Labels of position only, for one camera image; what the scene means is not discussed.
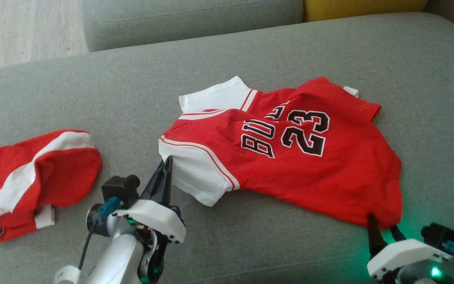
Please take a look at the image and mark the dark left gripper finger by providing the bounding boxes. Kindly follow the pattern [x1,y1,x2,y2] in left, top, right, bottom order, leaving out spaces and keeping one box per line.
[158,156,173,207]
[142,162,166,202]

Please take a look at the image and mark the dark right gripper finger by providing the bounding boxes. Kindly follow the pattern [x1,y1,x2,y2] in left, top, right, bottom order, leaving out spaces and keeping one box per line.
[390,224,407,243]
[367,213,387,258]

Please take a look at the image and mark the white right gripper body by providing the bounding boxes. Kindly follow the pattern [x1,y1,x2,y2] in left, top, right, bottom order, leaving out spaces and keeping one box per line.
[367,238,454,284]

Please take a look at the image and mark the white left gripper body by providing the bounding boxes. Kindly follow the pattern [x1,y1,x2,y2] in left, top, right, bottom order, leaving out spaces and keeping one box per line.
[113,199,186,284]

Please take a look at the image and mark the red white basketball jersey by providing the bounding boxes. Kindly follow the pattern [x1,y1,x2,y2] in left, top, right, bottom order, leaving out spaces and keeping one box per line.
[158,76,403,230]

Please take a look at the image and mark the red white basketball shorts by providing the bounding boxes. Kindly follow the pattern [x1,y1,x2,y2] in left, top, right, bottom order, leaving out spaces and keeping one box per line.
[0,129,102,242]

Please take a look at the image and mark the grey sofa seat cushion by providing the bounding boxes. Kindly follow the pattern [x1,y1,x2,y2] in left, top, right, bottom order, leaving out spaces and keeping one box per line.
[82,0,304,52]

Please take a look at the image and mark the wide yellow sofa backrest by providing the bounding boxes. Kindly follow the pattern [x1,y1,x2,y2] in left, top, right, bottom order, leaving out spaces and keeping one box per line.
[304,0,428,22]

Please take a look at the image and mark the left black cable teal plug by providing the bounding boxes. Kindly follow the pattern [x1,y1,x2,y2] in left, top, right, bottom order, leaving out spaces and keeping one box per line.
[78,197,122,273]

